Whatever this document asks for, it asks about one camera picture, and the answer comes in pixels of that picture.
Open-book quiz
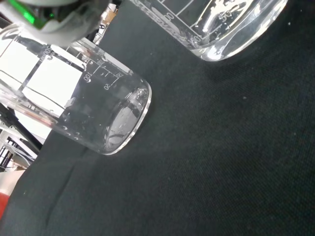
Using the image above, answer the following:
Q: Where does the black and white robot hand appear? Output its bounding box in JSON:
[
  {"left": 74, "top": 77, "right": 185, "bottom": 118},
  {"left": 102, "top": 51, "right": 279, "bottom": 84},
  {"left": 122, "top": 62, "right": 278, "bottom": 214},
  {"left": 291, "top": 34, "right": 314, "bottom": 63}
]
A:
[{"left": 6, "top": 0, "right": 118, "bottom": 48}]

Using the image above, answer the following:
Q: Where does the clear tape piece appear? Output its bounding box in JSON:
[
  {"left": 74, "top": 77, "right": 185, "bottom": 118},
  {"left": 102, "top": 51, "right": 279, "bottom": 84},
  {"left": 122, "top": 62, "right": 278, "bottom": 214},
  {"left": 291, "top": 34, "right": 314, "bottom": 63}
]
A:
[{"left": 64, "top": 97, "right": 77, "bottom": 109}]

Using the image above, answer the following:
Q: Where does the black tripod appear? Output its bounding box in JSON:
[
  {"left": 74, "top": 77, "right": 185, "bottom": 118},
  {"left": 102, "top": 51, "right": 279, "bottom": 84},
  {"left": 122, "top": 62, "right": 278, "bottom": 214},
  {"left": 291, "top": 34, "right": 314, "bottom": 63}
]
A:
[{"left": 0, "top": 103, "right": 44, "bottom": 173}]

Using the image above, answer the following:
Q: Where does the black bench cloth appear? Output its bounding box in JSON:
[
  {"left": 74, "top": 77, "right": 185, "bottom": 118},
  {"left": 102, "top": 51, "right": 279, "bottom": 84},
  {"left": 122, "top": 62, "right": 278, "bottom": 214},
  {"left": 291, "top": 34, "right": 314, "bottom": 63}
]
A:
[{"left": 0, "top": 0, "right": 315, "bottom": 236}]

